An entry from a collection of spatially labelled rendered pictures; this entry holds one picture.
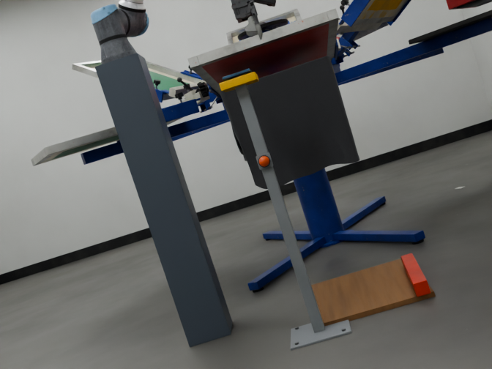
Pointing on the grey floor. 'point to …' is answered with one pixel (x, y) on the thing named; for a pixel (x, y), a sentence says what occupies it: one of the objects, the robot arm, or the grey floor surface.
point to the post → (309, 337)
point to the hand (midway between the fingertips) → (262, 36)
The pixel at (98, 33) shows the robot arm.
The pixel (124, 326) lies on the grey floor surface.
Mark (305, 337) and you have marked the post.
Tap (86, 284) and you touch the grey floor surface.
